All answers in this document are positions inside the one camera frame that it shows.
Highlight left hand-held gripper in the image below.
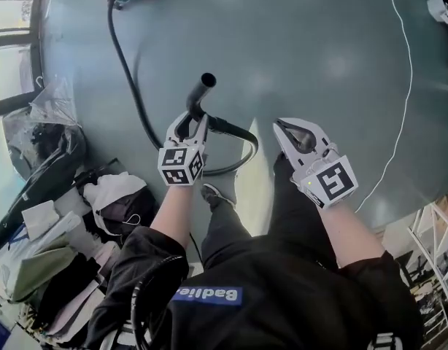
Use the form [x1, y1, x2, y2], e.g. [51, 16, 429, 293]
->
[157, 110, 210, 188]

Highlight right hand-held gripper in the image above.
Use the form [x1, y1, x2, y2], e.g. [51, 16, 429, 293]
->
[272, 117, 358, 211]

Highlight black vacuum hose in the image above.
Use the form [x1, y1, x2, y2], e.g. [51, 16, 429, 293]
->
[107, 0, 260, 177]

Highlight person's right forearm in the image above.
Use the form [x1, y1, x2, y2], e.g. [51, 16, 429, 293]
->
[314, 204, 385, 269]

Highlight person's left forearm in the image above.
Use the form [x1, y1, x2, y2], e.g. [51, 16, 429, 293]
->
[149, 184, 194, 249]

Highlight person's black trousers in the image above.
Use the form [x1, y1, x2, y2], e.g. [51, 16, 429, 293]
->
[200, 151, 341, 273]

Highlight person's left shoe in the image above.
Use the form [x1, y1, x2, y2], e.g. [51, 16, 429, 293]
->
[200, 183, 236, 211]

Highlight black backpack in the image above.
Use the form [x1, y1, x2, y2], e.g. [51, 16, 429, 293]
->
[96, 186, 159, 236]

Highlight white cloth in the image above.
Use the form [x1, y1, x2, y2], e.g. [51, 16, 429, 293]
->
[81, 171, 147, 214]

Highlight face mask with white loops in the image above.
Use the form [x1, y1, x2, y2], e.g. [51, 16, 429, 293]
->
[99, 198, 143, 228]

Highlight transparent umbrella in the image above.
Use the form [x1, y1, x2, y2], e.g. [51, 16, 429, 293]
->
[28, 77, 81, 127]

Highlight person's dark t-shirt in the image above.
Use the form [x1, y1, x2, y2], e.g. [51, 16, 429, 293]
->
[87, 226, 425, 350]

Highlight white waste bin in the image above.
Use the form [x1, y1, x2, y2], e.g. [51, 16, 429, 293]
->
[426, 0, 448, 25]

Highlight glass entrance doors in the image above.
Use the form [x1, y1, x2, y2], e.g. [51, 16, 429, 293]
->
[0, 0, 46, 120]

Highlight pile of clothes and bags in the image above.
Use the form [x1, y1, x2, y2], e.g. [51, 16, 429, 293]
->
[0, 107, 123, 346]

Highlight white harness buckle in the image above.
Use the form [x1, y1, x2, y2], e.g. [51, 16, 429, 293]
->
[99, 322, 137, 350]
[368, 332, 403, 350]

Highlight white floor cable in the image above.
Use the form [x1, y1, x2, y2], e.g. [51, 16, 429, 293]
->
[355, 0, 414, 214]

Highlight white shelf frame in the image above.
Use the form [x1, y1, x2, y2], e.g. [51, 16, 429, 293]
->
[406, 195, 448, 346]

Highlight black sleeved cable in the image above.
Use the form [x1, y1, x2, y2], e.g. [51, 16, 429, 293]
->
[131, 255, 185, 350]

